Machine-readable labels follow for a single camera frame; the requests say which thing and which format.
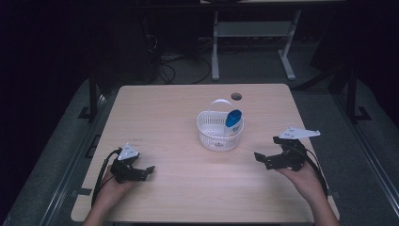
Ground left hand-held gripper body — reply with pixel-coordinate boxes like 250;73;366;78
109;142;140;184

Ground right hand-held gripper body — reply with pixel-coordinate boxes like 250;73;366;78
272;125;322;172

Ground white bottle with blue cap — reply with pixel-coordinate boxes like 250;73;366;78
222;108;244;138

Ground white plastic basket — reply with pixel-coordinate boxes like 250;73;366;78
196;98;246;153

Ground person's left hand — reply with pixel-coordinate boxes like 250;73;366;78
95;165;139;206

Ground person's right hand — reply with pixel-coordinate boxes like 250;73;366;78
276;161;326;203

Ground black metal stand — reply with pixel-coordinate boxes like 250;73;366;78
78;67;100;122
345;67;373;124

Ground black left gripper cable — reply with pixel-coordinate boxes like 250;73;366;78
90;148;122;215

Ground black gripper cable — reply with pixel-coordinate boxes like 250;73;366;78
90;148;122;215
299;145;329;200

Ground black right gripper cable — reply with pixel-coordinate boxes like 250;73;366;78
299;145;329;200

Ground aluminium frame rail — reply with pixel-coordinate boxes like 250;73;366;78
37;92;109;226
332;92;399;218

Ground black floor cables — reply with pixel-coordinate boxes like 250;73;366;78
157;54;213;86

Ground white metal desk frame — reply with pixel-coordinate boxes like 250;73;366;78
211;8;303;82

